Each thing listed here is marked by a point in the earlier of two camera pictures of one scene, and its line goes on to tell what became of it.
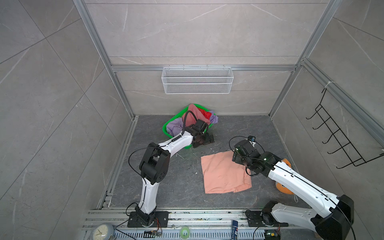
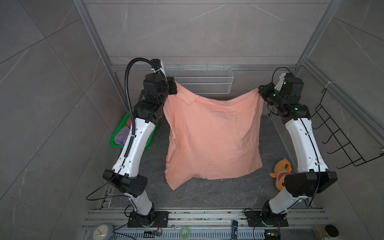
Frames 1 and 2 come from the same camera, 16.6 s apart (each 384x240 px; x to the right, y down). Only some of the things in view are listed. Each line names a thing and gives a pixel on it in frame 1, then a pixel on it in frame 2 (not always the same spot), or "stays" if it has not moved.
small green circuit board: x=272 y=234 stays
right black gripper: x=236 y=157 to x=264 y=93
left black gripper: x=208 y=140 to x=166 y=81
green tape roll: x=182 y=229 stays
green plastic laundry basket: x=174 y=127 to x=112 y=141
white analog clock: x=103 y=232 stays
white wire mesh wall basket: x=195 y=80 stays
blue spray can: x=234 y=230 stays
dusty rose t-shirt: x=190 y=119 to x=129 y=122
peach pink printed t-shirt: x=222 y=175 to x=211 y=139
